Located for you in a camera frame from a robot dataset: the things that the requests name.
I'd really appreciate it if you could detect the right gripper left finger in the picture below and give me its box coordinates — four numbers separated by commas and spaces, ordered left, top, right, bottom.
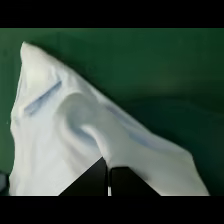
58, 156, 109, 197

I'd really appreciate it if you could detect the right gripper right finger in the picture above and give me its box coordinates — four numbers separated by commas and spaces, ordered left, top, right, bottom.
110, 165, 162, 197

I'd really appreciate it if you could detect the white shirt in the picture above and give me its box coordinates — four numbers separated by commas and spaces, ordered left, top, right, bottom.
8, 41, 210, 197

